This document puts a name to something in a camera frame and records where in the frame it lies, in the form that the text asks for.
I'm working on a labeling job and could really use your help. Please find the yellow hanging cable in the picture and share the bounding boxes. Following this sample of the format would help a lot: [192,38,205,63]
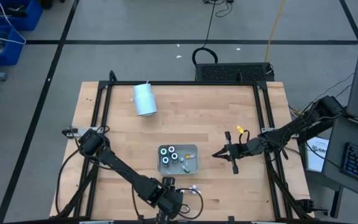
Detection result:
[264,0,287,63]

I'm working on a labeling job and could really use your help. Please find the grey plastic storage bin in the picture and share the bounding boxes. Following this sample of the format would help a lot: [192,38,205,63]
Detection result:
[157,143,200,175]

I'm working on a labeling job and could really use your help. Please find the black perforated metal box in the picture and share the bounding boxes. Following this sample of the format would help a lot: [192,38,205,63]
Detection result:
[195,62,275,83]

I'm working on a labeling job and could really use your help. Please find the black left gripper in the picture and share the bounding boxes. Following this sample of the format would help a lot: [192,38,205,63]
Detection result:
[157,176,186,222]

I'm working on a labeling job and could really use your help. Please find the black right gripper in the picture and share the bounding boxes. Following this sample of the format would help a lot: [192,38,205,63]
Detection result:
[212,131,265,175]

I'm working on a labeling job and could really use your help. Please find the white printed paper sheet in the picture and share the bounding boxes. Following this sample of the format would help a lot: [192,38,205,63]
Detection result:
[305,136,331,174]

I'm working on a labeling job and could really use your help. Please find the grey desk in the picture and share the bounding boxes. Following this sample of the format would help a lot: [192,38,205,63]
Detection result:
[321,116,358,205]

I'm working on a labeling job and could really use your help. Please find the blue plastic crate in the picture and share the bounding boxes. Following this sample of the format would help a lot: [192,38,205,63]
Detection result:
[0,25,26,68]
[0,0,44,32]

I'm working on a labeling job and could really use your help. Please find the black floor cable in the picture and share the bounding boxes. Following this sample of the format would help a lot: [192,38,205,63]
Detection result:
[191,0,219,66]

